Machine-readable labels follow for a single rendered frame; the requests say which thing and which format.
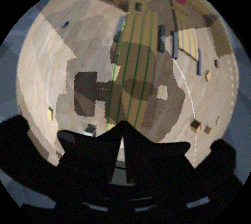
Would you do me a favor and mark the brown cube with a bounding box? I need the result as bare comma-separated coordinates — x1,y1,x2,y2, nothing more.
202,126,214,134
190,119,202,133

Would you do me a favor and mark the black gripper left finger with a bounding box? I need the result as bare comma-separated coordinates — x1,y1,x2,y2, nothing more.
56,121,125,182

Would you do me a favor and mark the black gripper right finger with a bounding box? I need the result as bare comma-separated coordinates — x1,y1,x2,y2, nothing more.
122,121,191,183

